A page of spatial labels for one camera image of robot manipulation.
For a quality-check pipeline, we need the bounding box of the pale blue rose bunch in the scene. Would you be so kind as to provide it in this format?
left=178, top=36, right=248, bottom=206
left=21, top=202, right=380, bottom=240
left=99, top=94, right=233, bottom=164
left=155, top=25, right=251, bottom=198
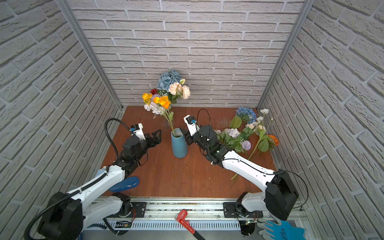
left=158, top=70, right=182, bottom=92

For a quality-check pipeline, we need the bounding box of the white small flower stem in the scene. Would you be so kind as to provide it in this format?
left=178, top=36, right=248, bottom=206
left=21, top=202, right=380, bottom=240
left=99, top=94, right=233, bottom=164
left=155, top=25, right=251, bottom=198
left=248, top=108, right=274, bottom=160

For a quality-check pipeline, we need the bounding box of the peach carnation stem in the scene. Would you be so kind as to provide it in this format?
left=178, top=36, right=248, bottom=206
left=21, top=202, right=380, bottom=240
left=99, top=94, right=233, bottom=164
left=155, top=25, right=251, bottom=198
left=168, top=79, right=191, bottom=103

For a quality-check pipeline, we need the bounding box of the blue work glove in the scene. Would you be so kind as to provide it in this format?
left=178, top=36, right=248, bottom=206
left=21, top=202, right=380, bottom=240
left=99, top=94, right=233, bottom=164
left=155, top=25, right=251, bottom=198
left=257, top=219, right=306, bottom=240

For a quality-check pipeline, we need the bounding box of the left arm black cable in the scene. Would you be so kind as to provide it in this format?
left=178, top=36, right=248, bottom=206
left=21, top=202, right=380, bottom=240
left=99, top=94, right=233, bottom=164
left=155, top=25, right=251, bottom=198
left=23, top=117, right=131, bottom=240

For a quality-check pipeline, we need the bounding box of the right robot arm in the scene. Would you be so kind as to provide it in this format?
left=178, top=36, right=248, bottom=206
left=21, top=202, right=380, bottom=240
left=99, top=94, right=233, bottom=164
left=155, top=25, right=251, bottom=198
left=182, top=124, right=299, bottom=221

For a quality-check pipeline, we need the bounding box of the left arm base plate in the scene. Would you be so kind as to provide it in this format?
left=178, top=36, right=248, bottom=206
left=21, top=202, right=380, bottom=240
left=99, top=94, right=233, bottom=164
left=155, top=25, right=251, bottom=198
left=108, top=202, right=147, bottom=219

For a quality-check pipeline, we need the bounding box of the pink lilac flower bouquet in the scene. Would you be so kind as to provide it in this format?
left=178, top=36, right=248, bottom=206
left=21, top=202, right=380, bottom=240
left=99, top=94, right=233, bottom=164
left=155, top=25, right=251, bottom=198
left=142, top=93, right=166, bottom=115

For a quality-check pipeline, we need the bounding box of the white green mixed bouquet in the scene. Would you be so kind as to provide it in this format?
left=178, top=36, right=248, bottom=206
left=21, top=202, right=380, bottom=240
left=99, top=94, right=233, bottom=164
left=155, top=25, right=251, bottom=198
left=215, top=127, right=254, bottom=153

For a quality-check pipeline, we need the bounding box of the red gerbera flower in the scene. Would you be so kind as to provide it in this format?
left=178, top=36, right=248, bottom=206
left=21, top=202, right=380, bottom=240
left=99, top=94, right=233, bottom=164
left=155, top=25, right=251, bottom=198
left=150, top=89, right=158, bottom=95

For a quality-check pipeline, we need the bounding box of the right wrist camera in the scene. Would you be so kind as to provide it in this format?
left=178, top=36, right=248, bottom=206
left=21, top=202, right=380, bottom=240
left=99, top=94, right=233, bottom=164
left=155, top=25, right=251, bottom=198
left=184, top=115, right=200, bottom=137

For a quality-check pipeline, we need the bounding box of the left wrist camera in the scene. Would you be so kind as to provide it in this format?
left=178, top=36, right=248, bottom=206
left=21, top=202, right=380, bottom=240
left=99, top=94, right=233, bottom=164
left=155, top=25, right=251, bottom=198
left=129, top=123, right=146, bottom=141

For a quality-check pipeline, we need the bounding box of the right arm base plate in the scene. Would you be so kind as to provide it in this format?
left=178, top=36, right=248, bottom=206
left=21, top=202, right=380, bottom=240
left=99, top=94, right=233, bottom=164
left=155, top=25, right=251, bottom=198
left=223, top=202, right=264, bottom=219

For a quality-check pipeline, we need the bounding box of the teal ceramic vase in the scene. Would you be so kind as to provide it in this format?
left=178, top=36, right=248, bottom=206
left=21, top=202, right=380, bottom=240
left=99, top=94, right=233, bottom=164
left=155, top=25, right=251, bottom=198
left=171, top=128, right=188, bottom=159

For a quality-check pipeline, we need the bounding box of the clear ribbed glass vase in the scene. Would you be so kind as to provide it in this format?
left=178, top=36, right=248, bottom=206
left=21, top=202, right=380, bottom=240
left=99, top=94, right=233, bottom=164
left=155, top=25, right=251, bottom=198
left=164, top=120, right=175, bottom=129

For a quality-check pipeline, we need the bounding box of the aluminium frame rail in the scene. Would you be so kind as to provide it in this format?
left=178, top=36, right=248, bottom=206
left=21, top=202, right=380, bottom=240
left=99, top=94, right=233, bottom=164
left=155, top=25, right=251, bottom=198
left=50, top=196, right=316, bottom=240

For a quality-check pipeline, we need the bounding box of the yellow orange poppy stem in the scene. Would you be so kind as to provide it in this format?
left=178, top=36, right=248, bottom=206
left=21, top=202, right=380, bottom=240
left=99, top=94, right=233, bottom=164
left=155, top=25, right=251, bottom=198
left=160, top=96, right=175, bottom=131

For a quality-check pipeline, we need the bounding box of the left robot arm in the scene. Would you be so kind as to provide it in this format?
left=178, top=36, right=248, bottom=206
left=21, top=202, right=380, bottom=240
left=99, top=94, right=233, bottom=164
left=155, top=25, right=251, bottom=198
left=24, top=130, right=162, bottom=240

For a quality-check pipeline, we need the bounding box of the blue hydrangea flower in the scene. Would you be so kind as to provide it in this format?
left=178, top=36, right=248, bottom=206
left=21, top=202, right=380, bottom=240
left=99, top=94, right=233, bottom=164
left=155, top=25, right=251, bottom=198
left=229, top=107, right=257, bottom=129

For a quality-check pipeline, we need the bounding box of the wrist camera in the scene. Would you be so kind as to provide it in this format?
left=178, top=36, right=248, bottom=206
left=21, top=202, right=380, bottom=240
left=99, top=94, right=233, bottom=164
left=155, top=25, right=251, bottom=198
left=184, top=115, right=200, bottom=137
left=129, top=123, right=146, bottom=141

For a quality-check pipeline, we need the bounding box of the red pipe wrench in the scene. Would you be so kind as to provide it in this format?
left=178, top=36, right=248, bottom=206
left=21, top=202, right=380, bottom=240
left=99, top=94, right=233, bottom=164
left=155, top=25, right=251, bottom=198
left=176, top=209, right=205, bottom=240

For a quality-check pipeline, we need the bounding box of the dark blue oval dish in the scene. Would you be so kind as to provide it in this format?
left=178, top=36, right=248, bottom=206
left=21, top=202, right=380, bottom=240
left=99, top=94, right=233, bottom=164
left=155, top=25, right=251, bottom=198
left=109, top=177, right=140, bottom=193

